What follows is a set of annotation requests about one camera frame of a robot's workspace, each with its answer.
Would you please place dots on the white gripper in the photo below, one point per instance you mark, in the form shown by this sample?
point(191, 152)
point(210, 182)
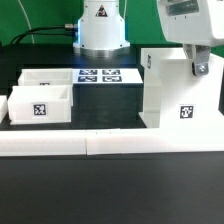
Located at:
point(198, 22)

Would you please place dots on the white front fence bar right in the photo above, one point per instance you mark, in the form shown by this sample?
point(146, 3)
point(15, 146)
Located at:
point(138, 141)

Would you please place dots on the white drawer cabinet frame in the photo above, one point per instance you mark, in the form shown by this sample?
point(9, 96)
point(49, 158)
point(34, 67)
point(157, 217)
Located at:
point(175, 98)

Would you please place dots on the white front fence bar left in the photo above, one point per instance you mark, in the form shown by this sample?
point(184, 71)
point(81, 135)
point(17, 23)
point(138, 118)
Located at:
point(42, 143)

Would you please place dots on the white drawer box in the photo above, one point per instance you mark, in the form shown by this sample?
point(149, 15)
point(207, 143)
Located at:
point(36, 77)
point(40, 104)

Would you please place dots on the white marker tag sheet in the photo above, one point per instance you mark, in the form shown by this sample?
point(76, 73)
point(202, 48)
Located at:
point(107, 76)

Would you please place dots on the white fence bar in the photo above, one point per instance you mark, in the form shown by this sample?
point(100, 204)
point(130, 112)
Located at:
point(3, 107)
point(138, 141)
point(42, 143)

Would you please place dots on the white front drawer box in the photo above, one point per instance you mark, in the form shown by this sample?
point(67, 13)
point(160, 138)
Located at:
point(40, 104)

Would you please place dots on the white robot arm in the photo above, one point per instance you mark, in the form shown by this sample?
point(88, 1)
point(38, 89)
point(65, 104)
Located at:
point(101, 30)

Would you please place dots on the white rear drawer box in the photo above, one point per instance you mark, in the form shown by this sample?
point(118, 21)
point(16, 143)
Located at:
point(36, 77)

